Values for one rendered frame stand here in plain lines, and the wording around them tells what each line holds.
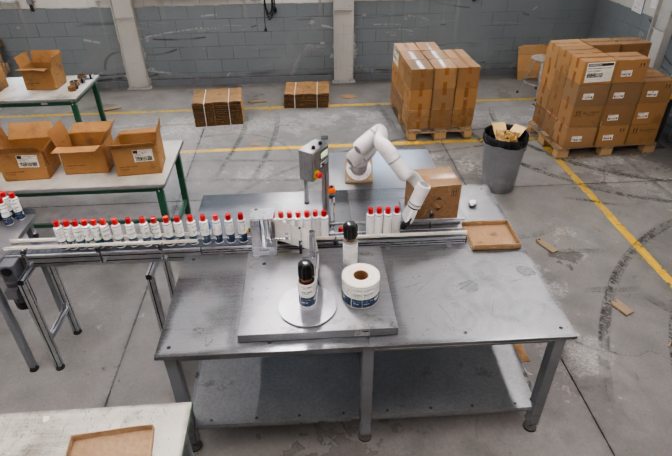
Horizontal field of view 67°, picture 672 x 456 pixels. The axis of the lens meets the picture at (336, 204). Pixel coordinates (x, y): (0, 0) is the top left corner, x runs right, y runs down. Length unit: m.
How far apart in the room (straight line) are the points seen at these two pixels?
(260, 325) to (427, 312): 0.88
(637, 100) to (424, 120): 2.31
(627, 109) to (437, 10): 3.29
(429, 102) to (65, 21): 5.44
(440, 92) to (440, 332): 4.06
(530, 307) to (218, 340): 1.64
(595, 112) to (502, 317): 3.88
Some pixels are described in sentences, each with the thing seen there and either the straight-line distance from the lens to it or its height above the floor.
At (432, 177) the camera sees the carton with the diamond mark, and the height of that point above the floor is 1.12.
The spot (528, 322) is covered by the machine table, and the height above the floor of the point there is 0.83.
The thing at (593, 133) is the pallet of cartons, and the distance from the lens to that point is 6.49.
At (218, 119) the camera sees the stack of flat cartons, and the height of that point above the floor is 0.08.
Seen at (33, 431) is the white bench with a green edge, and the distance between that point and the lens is 2.72.
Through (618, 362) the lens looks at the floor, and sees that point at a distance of 4.09.
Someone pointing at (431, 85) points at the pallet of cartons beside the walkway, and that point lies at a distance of 6.28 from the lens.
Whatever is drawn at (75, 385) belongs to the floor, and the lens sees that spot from 3.93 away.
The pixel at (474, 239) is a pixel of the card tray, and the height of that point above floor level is 0.83.
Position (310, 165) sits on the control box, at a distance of 2.93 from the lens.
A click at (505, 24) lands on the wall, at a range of 8.81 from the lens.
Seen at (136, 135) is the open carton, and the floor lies 1.01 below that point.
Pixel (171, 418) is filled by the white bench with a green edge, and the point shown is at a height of 0.80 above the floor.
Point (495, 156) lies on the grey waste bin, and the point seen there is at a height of 0.43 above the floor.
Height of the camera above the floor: 2.79
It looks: 33 degrees down
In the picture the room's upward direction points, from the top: 1 degrees counter-clockwise
